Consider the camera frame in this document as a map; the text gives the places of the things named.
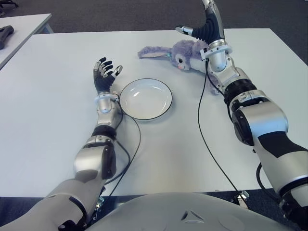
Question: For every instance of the purple plush bunny doll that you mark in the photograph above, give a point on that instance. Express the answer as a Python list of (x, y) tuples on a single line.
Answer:
[(183, 51)]

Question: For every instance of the black device on side table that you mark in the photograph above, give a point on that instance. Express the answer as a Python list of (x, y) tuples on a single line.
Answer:
[(6, 33)]

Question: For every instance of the white plate black rim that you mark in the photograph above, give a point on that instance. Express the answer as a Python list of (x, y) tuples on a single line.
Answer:
[(145, 98)]

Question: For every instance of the silver metal bracket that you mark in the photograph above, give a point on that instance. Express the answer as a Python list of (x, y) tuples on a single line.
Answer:
[(241, 198)]

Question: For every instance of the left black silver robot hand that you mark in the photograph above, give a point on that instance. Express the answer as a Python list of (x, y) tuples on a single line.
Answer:
[(103, 81)]

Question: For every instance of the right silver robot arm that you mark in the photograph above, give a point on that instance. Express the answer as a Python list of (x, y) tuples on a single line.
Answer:
[(260, 120)]

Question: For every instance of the silver robot torso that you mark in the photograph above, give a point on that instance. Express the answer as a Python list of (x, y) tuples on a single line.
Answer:
[(180, 214)]

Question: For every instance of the grey side table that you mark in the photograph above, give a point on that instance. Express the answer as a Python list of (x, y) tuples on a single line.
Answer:
[(26, 31)]

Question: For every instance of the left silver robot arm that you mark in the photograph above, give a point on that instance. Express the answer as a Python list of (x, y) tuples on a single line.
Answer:
[(89, 158)]

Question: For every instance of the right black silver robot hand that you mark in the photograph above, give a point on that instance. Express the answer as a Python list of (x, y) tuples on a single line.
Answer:
[(209, 31)]

